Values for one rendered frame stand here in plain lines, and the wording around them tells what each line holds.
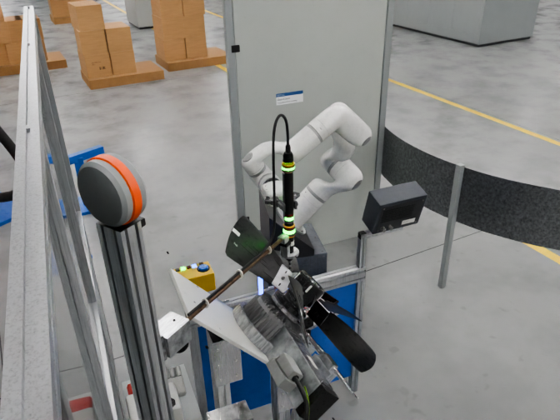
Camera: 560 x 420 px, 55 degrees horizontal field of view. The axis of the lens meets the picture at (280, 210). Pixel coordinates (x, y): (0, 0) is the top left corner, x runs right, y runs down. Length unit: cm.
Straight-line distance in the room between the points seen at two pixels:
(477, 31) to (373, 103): 758
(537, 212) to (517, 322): 78
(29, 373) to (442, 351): 317
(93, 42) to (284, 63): 578
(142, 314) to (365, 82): 297
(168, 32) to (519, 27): 690
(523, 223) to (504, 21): 857
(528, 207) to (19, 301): 323
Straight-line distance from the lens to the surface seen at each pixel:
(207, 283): 232
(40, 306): 62
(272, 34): 362
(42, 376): 54
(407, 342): 358
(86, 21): 909
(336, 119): 209
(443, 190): 377
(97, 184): 119
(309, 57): 376
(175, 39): 990
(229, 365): 194
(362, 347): 189
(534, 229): 365
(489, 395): 340
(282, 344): 188
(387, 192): 255
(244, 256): 185
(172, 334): 149
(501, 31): 1192
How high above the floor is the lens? 240
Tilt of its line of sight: 29 degrees down
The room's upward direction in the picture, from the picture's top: 1 degrees counter-clockwise
